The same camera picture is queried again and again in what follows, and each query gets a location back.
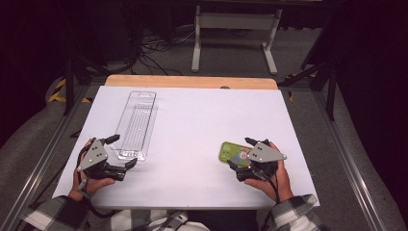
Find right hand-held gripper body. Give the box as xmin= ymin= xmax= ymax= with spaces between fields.
xmin=235 ymin=138 xmax=288 ymax=183

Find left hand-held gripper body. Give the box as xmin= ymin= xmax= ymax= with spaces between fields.
xmin=76 ymin=138 xmax=129 ymax=182

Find green cartoon phone case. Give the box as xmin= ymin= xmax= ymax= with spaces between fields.
xmin=218 ymin=141 xmax=254 ymax=167

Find clear plastic packaging box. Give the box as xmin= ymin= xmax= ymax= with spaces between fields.
xmin=110 ymin=90 xmax=159 ymax=162

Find person's left hand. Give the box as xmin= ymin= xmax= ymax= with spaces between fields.
xmin=67 ymin=138 xmax=116 ymax=202

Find person's right hand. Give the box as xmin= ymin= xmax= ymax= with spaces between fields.
xmin=243 ymin=141 xmax=294 ymax=203

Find white board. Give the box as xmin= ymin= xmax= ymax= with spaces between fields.
xmin=52 ymin=85 xmax=321 ymax=211

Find person's plaid shirt torso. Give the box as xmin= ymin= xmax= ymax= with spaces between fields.
xmin=101 ymin=208 xmax=213 ymax=231

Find black stand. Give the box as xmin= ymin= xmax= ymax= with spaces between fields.
xmin=277 ymin=15 xmax=339 ymax=122
xmin=61 ymin=52 xmax=114 ymax=117

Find yellow black floor tape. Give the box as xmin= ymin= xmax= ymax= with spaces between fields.
xmin=47 ymin=78 xmax=93 ymax=105

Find wooden table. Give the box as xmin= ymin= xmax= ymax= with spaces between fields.
xmin=104 ymin=74 xmax=279 ymax=90

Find white metal stand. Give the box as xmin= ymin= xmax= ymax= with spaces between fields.
xmin=191 ymin=5 xmax=283 ymax=76

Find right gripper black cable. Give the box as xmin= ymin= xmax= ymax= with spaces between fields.
xmin=258 ymin=171 xmax=281 ymax=204

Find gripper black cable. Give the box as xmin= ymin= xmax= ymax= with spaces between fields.
xmin=258 ymin=171 xmax=281 ymax=204
xmin=76 ymin=144 xmax=118 ymax=219

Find aluminium rail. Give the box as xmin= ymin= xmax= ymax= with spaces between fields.
xmin=0 ymin=86 xmax=91 ymax=231
xmin=312 ymin=90 xmax=388 ymax=231

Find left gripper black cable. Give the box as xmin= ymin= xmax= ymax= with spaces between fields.
xmin=76 ymin=144 xmax=118 ymax=219

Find black floor cables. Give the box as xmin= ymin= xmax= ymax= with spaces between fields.
xmin=136 ymin=27 xmax=197 ymax=77

